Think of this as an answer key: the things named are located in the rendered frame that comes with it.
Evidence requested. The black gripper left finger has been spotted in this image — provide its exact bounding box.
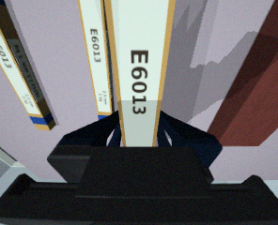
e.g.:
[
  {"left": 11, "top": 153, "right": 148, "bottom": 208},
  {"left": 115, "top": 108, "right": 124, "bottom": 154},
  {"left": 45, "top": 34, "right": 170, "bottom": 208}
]
[{"left": 57, "top": 110, "right": 122, "bottom": 146}]

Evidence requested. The tan box with blue bands and white label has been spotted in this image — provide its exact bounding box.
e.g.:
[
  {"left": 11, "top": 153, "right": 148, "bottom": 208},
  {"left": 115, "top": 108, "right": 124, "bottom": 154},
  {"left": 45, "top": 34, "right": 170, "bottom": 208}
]
[{"left": 77, "top": 0, "right": 115, "bottom": 120}]

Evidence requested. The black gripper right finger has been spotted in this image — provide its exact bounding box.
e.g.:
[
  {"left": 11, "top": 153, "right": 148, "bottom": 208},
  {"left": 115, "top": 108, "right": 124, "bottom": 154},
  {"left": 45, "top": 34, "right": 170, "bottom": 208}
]
[{"left": 157, "top": 111, "right": 223, "bottom": 168}]

